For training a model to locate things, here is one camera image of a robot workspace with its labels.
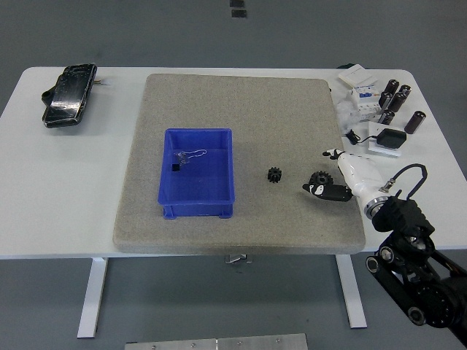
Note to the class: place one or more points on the dark cylindrical capacitor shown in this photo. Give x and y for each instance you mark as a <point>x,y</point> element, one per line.
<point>397,102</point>
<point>405,89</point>
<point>414,123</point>
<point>385,100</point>
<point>386,118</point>

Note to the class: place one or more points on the black device in plastic wrap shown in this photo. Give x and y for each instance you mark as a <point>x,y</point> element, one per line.
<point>67,96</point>

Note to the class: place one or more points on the grey-brown foam mat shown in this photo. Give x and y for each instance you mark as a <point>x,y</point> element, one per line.
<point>255,109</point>

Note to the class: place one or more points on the white circuit breaker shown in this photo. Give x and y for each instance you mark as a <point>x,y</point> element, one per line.
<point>366,100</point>

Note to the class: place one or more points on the clear crumpled plastic bag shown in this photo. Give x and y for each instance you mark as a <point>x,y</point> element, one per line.
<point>346,109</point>

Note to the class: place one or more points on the large black gear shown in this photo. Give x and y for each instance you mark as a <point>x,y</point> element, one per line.
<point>323,178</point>

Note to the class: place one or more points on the small black cube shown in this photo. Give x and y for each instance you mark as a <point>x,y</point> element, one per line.
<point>175,168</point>

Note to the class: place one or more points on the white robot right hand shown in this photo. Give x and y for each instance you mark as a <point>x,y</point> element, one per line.
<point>359,176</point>

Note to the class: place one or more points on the white table leg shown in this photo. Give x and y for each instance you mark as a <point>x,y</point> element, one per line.
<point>91,295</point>
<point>352,291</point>

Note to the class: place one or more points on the black power adapter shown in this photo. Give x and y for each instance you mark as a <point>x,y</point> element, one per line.
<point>391,138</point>

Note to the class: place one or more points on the blue plastic box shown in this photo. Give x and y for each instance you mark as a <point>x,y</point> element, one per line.
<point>204,182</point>

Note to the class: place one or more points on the small black gear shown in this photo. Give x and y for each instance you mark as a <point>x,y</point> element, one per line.
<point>273,174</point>

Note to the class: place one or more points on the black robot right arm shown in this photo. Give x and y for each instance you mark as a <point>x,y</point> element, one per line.
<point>401,218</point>

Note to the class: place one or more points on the metal bracket under table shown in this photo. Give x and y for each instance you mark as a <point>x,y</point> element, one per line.
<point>238,259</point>

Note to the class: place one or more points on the black floor socket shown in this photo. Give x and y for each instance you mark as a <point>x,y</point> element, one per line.
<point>237,3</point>
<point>239,13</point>

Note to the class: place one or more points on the white socket panel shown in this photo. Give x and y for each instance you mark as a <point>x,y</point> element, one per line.
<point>374,147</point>

